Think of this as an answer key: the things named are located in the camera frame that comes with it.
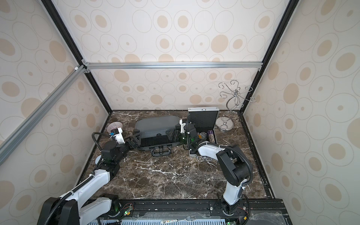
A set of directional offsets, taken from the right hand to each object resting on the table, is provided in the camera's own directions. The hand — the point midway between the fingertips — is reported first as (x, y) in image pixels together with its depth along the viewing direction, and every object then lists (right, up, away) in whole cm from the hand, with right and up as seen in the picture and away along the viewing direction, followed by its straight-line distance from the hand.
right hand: (176, 132), depth 90 cm
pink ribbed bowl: (-48, +4, +15) cm, 50 cm away
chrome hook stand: (+38, +6, +19) cm, 43 cm away
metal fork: (+7, -42, -20) cm, 47 cm away
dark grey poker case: (-14, +1, -4) cm, 15 cm away
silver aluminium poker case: (+19, +8, +7) cm, 22 cm away
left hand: (-20, -1, -9) cm, 22 cm away
